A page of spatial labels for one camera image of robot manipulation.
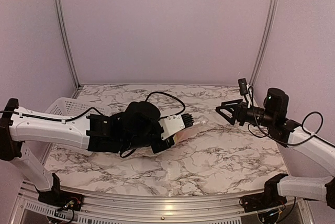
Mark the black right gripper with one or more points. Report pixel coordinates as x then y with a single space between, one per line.
241 111

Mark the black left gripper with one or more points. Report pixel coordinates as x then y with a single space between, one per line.
170 143

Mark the clear zip top bag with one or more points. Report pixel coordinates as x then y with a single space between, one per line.
179 138

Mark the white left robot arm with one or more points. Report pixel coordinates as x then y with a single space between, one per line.
88 131

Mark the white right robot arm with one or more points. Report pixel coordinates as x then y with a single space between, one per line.
289 134

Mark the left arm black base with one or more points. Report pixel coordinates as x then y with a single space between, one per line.
57 197

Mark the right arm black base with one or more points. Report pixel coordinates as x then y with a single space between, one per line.
267 199

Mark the white perforated plastic basket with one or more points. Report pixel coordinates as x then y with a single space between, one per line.
73 107

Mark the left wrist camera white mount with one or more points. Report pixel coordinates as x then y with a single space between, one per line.
175 123

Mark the aluminium front rail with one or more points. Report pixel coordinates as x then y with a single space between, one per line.
98 207

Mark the right aluminium corner post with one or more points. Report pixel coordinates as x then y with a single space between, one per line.
270 17

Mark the aluminium corner post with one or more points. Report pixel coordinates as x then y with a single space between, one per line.
270 17
66 44

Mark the left aluminium corner post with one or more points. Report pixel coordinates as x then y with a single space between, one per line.
66 44

